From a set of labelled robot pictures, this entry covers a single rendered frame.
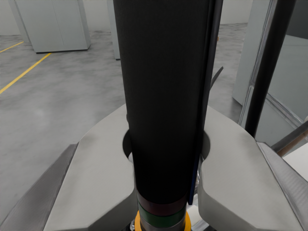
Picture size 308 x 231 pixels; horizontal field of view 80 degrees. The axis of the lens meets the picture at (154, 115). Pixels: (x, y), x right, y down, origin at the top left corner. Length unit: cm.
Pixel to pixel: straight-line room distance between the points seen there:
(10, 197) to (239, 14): 1393
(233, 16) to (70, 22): 1002
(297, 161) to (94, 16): 1220
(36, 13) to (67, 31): 96
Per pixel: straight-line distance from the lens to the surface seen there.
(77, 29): 740
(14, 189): 240
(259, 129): 151
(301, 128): 34
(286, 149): 31
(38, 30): 776
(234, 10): 1413
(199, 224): 20
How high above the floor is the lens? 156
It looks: 33 degrees down
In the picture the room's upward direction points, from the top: 2 degrees counter-clockwise
